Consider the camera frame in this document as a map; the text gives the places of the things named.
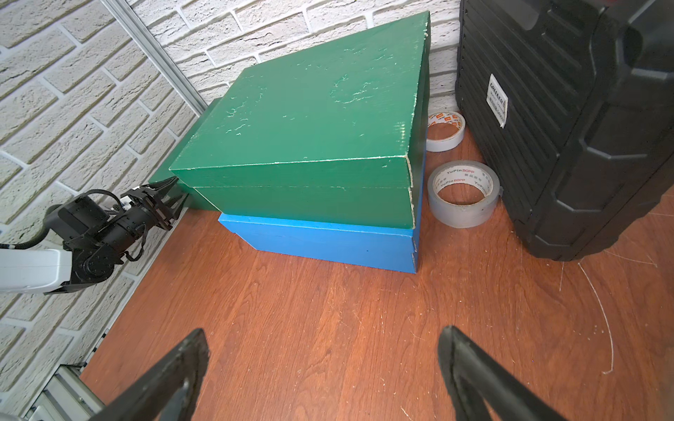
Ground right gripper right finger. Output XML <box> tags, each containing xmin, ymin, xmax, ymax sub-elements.
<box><xmin>438</xmin><ymin>326</ymin><xmax>563</xmax><ymax>420</ymax></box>

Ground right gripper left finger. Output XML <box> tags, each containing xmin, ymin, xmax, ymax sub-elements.
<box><xmin>91</xmin><ymin>328</ymin><xmax>209</xmax><ymax>420</ymax></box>

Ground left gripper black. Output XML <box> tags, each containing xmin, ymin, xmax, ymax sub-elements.
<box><xmin>82</xmin><ymin>176</ymin><xmax>187</xmax><ymax>263</ymax></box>

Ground blue shoebox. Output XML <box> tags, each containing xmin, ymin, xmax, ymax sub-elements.
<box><xmin>218</xmin><ymin>146</ymin><xmax>426</xmax><ymax>274</ymax></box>

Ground green shoebox front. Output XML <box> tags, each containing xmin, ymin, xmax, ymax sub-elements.
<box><xmin>170</xmin><ymin>12</ymin><xmax>431</xmax><ymax>229</ymax></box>

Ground green shoebox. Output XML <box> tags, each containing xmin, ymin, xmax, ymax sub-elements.
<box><xmin>170</xmin><ymin>12</ymin><xmax>431</xmax><ymax>229</ymax></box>
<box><xmin>148</xmin><ymin>98</ymin><xmax>222</xmax><ymax>213</ymax></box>

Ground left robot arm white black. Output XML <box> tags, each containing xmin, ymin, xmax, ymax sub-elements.
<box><xmin>1</xmin><ymin>176</ymin><xmax>189</xmax><ymax>295</ymax></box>

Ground white tape roll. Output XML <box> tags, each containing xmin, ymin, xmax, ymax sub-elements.
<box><xmin>426</xmin><ymin>112</ymin><xmax>466</xmax><ymax>153</ymax></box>

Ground black tool case orange latches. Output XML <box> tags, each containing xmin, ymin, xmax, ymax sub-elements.
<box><xmin>456</xmin><ymin>1</ymin><xmax>673</xmax><ymax>261</ymax></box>

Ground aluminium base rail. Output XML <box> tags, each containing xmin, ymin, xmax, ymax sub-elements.
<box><xmin>24</xmin><ymin>363</ymin><xmax>105</xmax><ymax>421</ymax></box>

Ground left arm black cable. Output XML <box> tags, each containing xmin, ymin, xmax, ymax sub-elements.
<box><xmin>0</xmin><ymin>188</ymin><xmax>127</xmax><ymax>251</ymax></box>

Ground left aluminium corner post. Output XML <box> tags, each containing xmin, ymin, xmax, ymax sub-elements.
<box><xmin>101</xmin><ymin>0</ymin><xmax>207</xmax><ymax>116</ymax></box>

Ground grey duct tape roll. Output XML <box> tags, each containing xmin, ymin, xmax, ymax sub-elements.
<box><xmin>428</xmin><ymin>161</ymin><xmax>503</xmax><ymax>229</ymax></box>

